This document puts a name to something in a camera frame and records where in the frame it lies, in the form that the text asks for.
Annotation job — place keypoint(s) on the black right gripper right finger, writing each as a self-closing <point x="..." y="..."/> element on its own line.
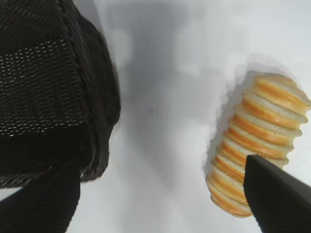
<point x="279" y="201"/>

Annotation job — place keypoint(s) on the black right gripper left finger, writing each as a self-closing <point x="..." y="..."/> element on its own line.
<point x="39" y="208"/>

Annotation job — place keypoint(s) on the long ridged golden bread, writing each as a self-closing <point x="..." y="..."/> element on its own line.
<point x="262" y="121"/>

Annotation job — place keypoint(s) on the dark brown wicker basket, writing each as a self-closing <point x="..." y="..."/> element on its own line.
<point x="48" y="85"/>

